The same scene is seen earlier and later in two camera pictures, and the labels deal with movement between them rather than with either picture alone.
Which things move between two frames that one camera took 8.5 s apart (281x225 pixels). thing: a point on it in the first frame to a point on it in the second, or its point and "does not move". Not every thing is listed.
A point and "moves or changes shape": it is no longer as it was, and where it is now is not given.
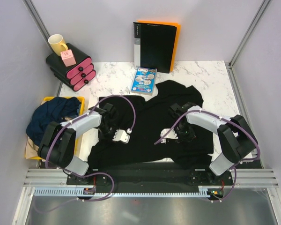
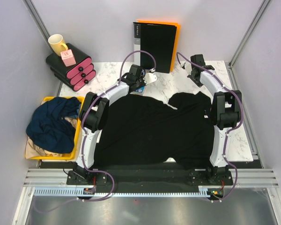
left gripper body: x=107 y=132 to x=140 y=82
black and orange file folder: x=155 y=44 does not move
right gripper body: x=185 y=131 to x=195 y=81
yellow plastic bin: x=82 y=101 does not move
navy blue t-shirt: x=52 y=110 does not move
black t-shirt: x=144 y=120 moves or changes shape
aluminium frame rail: x=242 y=177 does not move
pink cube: x=68 y=58 does not move
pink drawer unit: x=76 y=76 does not move
